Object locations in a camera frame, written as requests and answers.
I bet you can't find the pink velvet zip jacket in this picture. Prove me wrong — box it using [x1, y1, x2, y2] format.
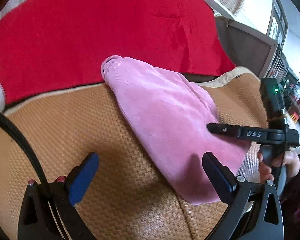
[101, 56, 250, 205]

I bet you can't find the person's right hand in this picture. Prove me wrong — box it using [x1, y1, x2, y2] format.
[257, 149, 300, 183]

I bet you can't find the woven bamboo bed mat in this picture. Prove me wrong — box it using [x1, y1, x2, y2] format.
[0, 67, 267, 239]

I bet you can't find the red blanket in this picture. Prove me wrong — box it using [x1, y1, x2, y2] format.
[0, 0, 235, 104]

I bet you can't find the black braided cable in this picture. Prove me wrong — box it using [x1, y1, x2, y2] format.
[0, 107, 63, 240]

